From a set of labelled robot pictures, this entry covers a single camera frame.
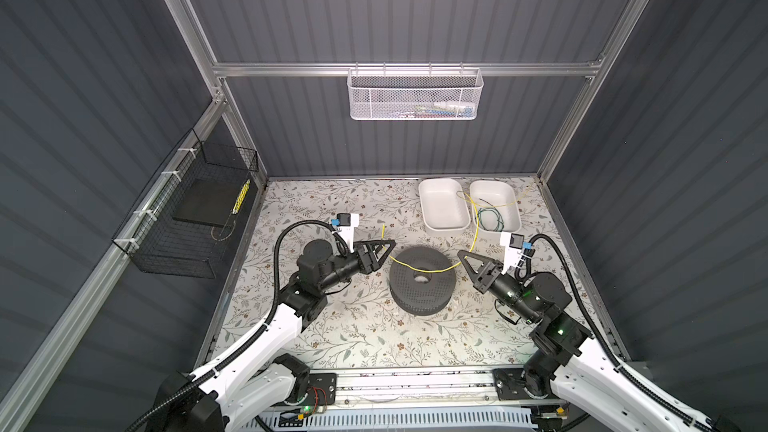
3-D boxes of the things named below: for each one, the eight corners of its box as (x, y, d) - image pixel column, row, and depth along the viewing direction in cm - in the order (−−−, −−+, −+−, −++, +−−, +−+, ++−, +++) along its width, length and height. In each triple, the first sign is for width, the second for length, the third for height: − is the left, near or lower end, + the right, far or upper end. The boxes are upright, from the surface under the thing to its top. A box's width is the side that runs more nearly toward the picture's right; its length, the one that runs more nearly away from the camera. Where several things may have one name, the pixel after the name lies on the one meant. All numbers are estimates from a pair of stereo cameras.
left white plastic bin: (422, 238, 104) (423, 228, 100) (418, 189, 120) (419, 178, 115) (469, 238, 104) (473, 228, 100) (459, 189, 120) (462, 178, 115)
